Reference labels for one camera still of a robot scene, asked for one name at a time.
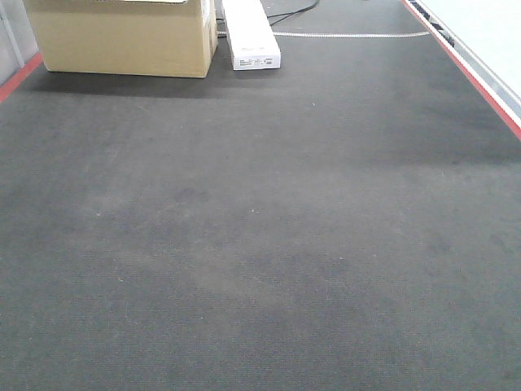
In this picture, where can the red conveyor frame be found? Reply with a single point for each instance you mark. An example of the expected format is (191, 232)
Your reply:
(498, 97)

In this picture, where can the cardboard box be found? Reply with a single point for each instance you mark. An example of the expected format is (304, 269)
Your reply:
(145, 38)

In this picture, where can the white long box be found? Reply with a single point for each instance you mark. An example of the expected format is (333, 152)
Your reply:
(251, 40)

